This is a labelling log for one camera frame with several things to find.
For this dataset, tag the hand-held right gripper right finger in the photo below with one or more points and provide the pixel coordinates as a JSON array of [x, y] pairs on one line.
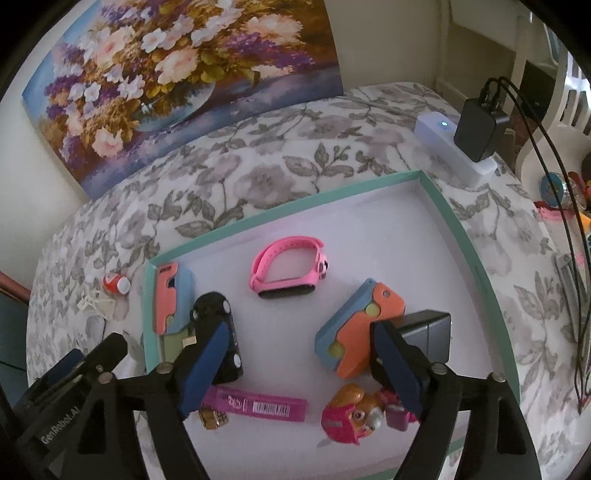
[[399, 369]]

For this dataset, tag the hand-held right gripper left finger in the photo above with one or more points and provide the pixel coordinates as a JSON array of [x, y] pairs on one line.
[[205, 369]]

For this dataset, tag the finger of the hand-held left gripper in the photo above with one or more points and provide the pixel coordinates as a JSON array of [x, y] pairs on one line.
[[60, 371], [104, 353]]

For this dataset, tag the black charger cube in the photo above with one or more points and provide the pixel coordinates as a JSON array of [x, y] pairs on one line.
[[431, 337]]

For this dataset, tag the orange and blue toy knife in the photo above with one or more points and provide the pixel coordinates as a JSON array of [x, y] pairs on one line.
[[355, 341]]

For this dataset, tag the black toy car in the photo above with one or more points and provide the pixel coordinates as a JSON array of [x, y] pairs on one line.
[[212, 307]]

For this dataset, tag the salmon and blue toy knife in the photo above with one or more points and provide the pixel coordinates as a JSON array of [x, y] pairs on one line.
[[168, 295]]

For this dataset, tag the pink smart watch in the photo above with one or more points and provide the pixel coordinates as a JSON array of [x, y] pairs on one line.
[[295, 290]]

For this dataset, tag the teal-rimmed white box tray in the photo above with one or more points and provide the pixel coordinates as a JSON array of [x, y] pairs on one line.
[[369, 240]]

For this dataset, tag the small magenta toy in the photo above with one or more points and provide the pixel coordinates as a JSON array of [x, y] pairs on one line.
[[399, 417]]

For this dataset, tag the white plastic toy piece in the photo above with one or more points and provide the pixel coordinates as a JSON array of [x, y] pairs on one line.
[[97, 303]]

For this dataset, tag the small gold toy car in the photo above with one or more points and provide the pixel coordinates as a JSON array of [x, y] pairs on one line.
[[213, 419]]

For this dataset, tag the dark blue cabinet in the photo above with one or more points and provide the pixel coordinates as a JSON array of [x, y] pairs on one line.
[[11, 332]]

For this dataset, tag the pink puppy toy figure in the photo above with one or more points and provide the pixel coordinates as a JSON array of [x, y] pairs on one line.
[[351, 415]]

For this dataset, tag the pink labelled strip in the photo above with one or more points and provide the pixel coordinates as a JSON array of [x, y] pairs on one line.
[[268, 405]]

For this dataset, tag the white power strip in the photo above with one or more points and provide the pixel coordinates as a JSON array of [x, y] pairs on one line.
[[434, 134]]

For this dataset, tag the blue round toy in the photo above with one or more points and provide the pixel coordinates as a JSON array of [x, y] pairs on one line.
[[556, 189]]

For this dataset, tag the black power adapter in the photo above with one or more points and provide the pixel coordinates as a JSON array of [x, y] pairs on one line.
[[480, 127]]

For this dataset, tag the floral painting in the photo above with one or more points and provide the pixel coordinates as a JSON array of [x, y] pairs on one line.
[[184, 69]]

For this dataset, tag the white chair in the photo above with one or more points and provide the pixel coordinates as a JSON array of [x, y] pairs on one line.
[[561, 106]]

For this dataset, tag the white wooden furniture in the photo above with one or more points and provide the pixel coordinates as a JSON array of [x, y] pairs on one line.
[[519, 55]]

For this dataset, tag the reddish wooden post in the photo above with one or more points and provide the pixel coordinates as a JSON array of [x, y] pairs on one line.
[[14, 286]]

